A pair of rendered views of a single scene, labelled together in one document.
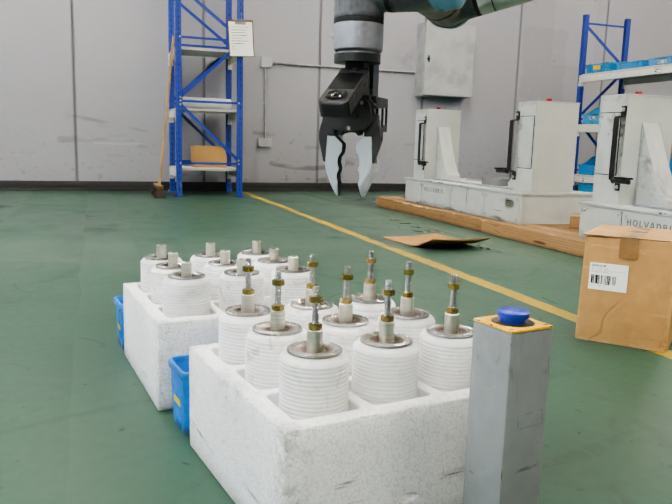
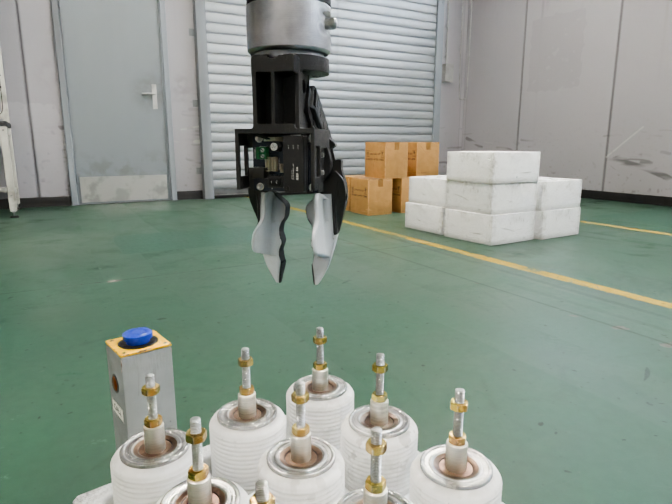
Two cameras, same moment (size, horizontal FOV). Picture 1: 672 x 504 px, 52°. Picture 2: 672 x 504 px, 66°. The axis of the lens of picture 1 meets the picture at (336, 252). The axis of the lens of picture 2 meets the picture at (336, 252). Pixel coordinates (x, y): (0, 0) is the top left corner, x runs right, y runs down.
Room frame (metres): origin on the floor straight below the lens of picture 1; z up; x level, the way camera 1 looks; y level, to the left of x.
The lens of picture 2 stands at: (1.57, -0.07, 0.59)
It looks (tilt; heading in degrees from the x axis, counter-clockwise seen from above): 12 degrees down; 170
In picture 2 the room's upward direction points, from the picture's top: straight up
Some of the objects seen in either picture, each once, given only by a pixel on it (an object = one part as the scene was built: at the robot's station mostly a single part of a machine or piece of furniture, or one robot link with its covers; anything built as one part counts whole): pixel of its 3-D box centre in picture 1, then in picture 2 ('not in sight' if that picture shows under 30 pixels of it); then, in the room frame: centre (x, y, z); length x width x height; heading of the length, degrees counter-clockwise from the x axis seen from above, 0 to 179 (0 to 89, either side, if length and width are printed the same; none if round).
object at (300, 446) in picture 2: (345, 313); (301, 446); (1.06, -0.02, 0.26); 0.02 x 0.02 x 0.03
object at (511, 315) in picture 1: (513, 317); (137, 338); (0.84, -0.23, 0.32); 0.04 x 0.04 x 0.02
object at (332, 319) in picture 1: (345, 321); (301, 457); (1.06, -0.02, 0.25); 0.08 x 0.08 x 0.01
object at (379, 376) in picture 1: (383, 400); (249, 477); (0.96, -0.08, 0.16); 0.10 x 0.10 x 0.18
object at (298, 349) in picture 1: (314, 350); (320, 387); (0.90, 0.03, 0.25); 0.08 x 0.08 x 0.01
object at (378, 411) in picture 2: (277, 320); (379, 411); (1.00, 0.08, 0.26); 0.02 x 0.02 x 0.03
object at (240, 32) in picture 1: (241, 34); not in sight; (6.38, 0.91, 1.45); 0.25 x 0.03 x 0.39; 110
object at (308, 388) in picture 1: (313, 414); (320, 445); (0.90, 0.03, 0.16); 0.10 x 0.10 x 0.18
